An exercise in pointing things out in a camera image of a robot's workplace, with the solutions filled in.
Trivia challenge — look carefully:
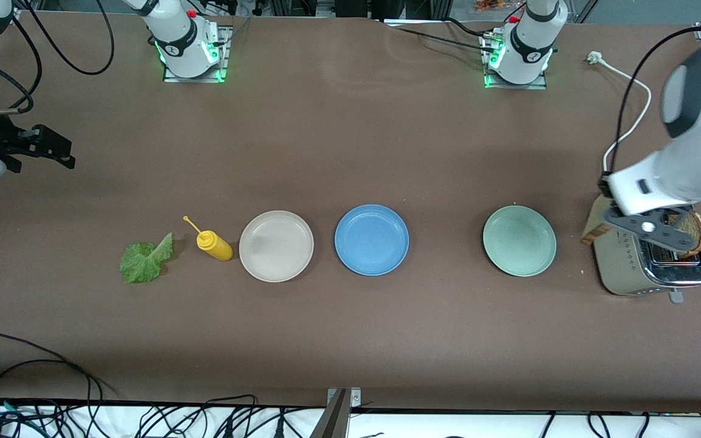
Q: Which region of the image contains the white toaster power cable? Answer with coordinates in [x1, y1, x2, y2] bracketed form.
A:
[587, 51, 652, 177]

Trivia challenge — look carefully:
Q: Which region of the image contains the blue plate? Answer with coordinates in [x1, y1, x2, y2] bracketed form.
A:
[335, 204, 410, 276]

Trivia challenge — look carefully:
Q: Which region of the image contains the grey aluminium profile post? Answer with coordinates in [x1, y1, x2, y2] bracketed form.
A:
[309, 389, 351, 438]

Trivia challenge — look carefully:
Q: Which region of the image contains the light green plate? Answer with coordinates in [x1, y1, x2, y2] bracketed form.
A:
[483, 206, 557, 277]

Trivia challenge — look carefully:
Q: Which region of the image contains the black looping floor cable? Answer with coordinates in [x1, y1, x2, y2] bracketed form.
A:
[0, 332, 114, 420]

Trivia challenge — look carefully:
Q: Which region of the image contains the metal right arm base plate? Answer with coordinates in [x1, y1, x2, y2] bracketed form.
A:
[163, 26, 229, 83]

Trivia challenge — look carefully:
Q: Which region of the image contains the beige and chrome toaster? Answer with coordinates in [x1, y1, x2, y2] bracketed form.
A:
[591, 210, 701, 304]

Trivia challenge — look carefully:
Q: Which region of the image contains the brown toast bread slice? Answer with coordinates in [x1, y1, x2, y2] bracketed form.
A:
[581, 193, 614, 246]
[661, 210, 701, 257]

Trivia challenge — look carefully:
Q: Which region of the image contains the green lettuce leaf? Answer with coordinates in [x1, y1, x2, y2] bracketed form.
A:
[119, 232, 175, 284]

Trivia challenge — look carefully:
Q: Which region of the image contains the silver table edge bracket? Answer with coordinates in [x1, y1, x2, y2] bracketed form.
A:
[326, 388, 361, 406]

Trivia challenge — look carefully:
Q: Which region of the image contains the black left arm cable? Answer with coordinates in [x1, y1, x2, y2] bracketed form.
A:
[600, 26, 701, 180]

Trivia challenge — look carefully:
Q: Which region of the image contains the black arm base cable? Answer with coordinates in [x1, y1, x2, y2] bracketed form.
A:
[208, 15, 251, 49]
[394, 26, 497, 54]
[442, 17, 500, 38]

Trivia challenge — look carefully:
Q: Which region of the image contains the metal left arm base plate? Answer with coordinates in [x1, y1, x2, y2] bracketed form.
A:
[483, 33, 547, 91]

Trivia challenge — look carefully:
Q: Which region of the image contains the beige plate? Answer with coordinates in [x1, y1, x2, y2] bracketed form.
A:
[239, 210, 315, 283]

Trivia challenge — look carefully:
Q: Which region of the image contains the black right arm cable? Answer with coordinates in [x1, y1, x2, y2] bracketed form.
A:
[0, 0, 115, 116]

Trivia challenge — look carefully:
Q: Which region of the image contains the yellow mustard squeeze bottle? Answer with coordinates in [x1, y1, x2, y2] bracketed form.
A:
[183, 215, 234, 262]

